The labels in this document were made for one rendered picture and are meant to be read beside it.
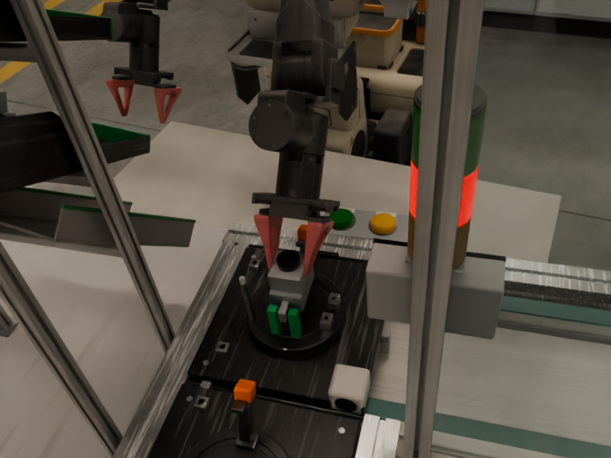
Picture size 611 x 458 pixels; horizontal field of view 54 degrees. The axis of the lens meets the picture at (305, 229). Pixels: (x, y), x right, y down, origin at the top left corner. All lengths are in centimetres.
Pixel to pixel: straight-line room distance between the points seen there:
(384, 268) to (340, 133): 95
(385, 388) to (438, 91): 54
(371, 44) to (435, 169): 128
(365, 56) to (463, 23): 136
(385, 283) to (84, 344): 64
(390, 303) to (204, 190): 76
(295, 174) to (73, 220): 27
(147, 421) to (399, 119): 106
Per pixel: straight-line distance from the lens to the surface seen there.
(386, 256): 55
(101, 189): 73
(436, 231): 46
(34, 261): 125
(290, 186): 73
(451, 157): 40
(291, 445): 75
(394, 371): 86
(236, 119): 308
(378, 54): 169
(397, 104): 169
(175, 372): 86
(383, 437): 76
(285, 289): 77
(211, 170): 132
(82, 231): 76
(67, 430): 98
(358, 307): 86
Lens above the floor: 164
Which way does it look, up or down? 43 degrees down
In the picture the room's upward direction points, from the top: 7 degrees counter-clockwise
